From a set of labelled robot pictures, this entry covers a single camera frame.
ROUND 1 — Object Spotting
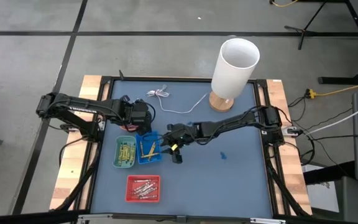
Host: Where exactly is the black tripod stand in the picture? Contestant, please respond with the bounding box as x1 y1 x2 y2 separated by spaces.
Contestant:
283 0 358 50

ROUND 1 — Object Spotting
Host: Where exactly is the thin yellow cable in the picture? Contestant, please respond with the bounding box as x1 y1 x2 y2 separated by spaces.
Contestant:
269 0 300 7

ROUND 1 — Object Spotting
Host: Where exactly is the white shade wooden base lamp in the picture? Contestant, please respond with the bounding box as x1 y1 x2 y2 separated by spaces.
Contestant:
208 37 261 113

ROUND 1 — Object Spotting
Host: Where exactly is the light wooden table plank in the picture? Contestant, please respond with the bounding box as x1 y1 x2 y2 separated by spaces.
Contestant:
265 79 313 215
48 74 106 211

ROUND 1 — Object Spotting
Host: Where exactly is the light grey box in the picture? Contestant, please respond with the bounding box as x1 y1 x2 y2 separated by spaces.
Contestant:
303 164 341 214

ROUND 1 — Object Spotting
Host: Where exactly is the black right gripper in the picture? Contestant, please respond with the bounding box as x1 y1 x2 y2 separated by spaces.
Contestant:
161 123 198 165

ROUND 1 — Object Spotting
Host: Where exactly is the thick white cable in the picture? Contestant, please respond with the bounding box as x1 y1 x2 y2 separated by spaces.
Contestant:
303 98 358 137

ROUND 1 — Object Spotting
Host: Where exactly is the green plastic bin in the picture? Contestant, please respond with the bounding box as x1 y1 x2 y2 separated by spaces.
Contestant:
112 135 137 169

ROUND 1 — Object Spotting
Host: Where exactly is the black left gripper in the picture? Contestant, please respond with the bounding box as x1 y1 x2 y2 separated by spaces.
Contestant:
120 95 153 136

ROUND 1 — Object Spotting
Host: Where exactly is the red slotted plastic basket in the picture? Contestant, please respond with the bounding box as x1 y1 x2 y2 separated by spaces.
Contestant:
125 174 162 203

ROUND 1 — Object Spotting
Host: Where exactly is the yellow extension cord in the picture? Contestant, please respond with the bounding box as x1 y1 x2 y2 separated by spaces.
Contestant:
305 79 358 100

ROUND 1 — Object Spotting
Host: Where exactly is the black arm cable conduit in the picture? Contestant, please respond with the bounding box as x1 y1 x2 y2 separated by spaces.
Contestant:
267 146 311 217
54 141 104 213

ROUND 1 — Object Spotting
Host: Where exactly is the black floor cable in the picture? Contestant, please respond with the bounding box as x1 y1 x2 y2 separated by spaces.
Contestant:
303 133 358 142

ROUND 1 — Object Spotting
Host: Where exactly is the black stand base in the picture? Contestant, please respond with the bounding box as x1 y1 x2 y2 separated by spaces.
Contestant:
318 60 358 85

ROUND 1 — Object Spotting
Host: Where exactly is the black metal table frame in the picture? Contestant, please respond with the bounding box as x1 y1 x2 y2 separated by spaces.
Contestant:
73 75 293 224

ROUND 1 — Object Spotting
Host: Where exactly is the white lamp cord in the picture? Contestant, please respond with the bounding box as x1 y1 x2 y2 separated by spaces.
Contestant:
147 84 209 114

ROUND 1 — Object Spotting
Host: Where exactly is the silver metal bracket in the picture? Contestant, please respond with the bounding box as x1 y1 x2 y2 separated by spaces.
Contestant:
77 213 106 224
249 217 287 224

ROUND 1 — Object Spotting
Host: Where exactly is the black beam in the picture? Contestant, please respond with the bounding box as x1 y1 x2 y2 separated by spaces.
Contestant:
303 161 357 185

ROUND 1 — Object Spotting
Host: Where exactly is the blue slotted plastic basket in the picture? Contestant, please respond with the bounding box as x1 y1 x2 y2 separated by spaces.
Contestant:
134 131 165 166

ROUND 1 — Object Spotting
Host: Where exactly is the blue-grey table mat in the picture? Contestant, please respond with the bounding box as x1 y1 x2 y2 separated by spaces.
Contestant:
91 80 275 218

